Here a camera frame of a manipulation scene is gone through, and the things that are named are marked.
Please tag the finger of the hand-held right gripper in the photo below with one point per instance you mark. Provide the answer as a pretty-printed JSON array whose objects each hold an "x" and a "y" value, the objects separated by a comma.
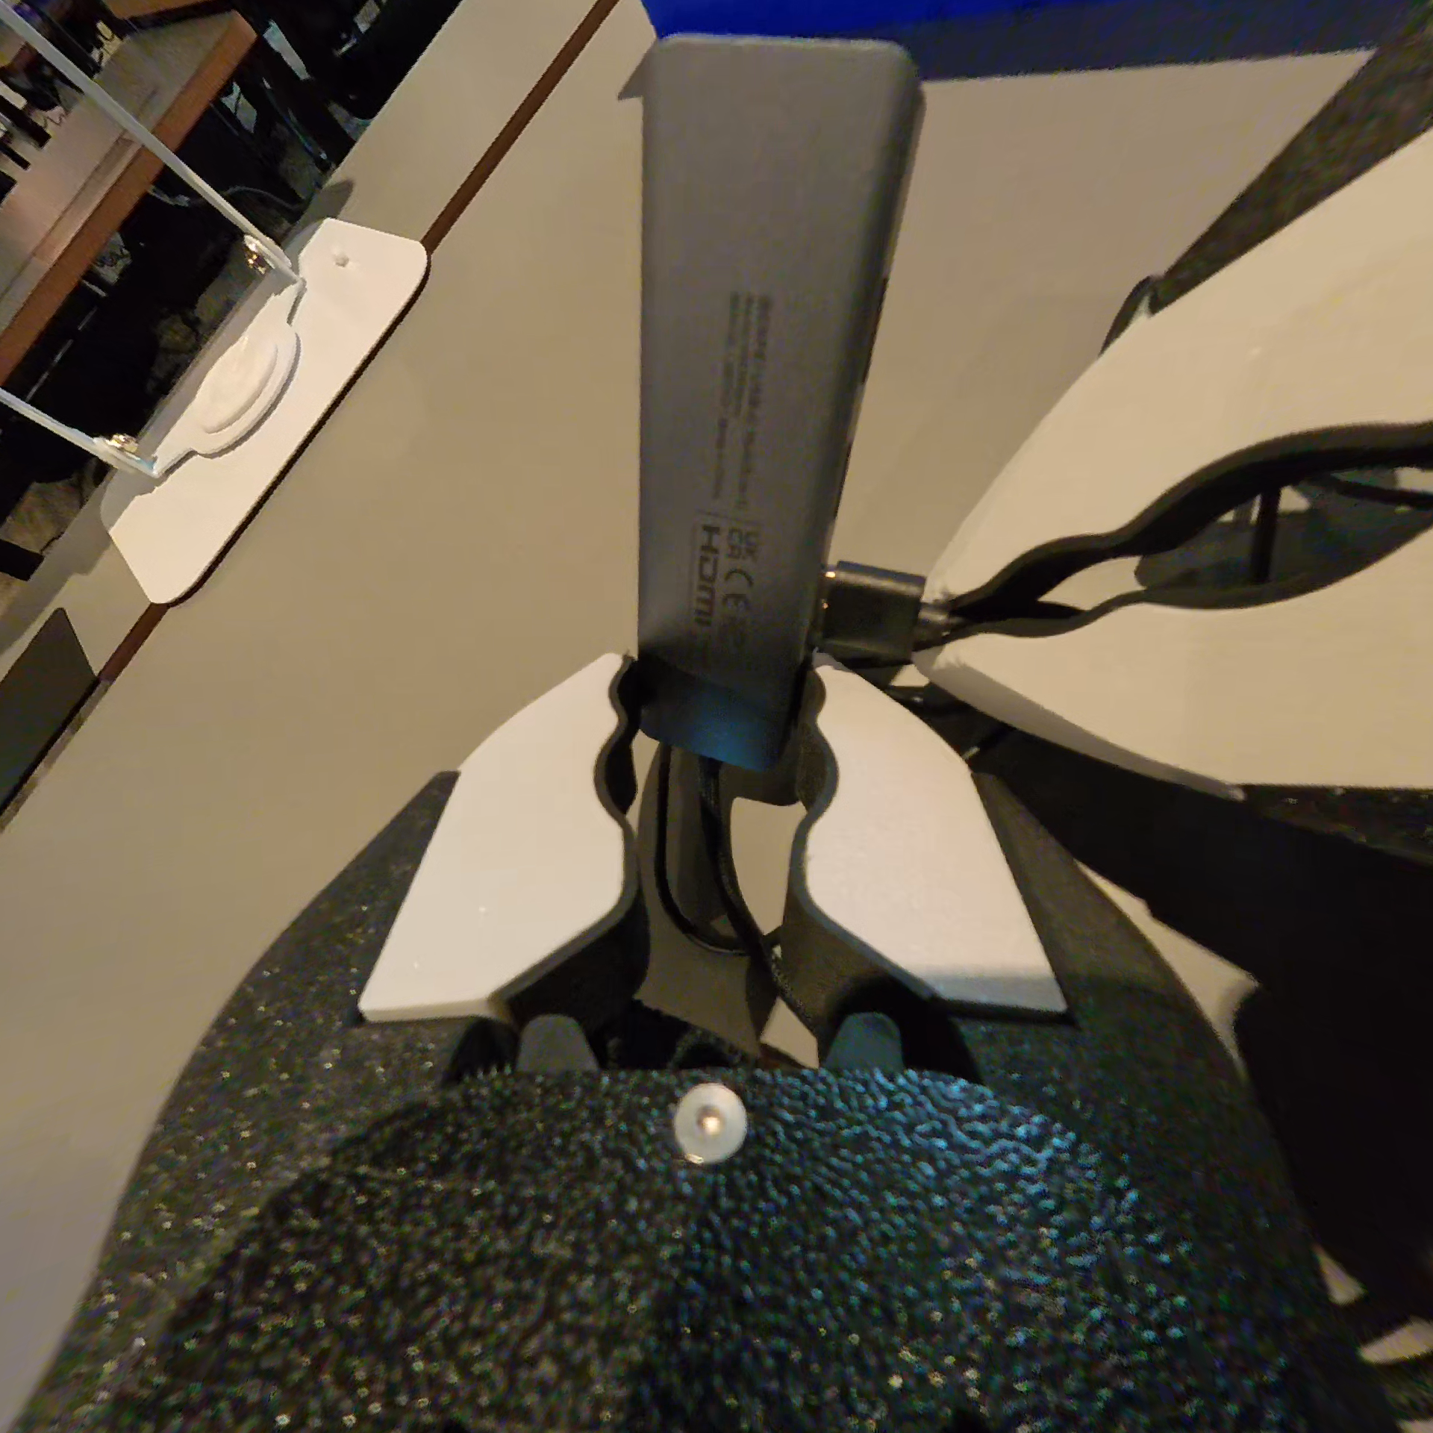
[
  {"x": 1120, "y": 425},
  {"x": 1176, "y": 694}
]

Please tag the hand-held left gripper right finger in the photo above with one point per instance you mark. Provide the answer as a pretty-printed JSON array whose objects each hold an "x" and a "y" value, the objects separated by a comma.
[{"x": 929, "y": 884}]

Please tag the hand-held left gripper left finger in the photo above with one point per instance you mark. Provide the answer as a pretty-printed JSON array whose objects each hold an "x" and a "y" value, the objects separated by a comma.
[{"x": 494, "y": 896}]

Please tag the blue plastic bin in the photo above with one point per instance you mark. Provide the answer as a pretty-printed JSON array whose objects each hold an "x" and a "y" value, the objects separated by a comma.
[{"x": 1007, "y": 17}]

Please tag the grey usb hub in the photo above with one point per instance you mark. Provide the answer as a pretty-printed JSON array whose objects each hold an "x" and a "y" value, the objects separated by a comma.
[{"x": 762, "y": 336}]

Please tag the long grey desk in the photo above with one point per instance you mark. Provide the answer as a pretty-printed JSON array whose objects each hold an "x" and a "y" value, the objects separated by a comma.
[{"x": 190, "y": 106}]

